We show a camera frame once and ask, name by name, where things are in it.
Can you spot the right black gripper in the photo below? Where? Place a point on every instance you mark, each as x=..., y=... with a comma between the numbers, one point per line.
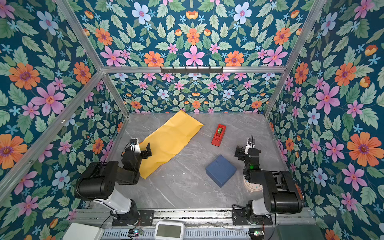
x=252, y=151

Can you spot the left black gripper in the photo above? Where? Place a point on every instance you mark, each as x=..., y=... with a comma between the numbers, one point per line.
x=144, y=150

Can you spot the blue gift box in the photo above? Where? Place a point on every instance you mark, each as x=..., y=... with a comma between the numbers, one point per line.
x=220, y=170

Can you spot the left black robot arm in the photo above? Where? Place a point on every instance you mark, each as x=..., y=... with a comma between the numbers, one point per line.
x=97, y=184

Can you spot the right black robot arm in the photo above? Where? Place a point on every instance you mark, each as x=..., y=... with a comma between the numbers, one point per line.
x=280, y=193

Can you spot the white round clock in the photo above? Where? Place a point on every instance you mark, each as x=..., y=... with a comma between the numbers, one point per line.
x=252, y=187

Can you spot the red tape dispenser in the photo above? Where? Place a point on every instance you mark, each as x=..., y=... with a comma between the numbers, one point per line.
x=217, y=138

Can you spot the white display device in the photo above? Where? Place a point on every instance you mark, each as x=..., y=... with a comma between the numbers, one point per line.
x=169, y=230

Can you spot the green mat bottom right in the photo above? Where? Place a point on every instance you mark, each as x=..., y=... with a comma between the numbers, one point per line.
x=299, y=232

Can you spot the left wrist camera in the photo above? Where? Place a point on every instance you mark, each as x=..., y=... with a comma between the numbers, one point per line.
x=134, y=145

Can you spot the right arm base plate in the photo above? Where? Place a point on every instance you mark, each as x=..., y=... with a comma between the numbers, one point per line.
x=240, y=218

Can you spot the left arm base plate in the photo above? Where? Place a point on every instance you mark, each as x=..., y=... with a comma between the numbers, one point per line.
x=142, y=218

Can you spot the black hook rail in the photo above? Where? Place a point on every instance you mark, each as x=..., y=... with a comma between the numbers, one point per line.
x=190, y=70

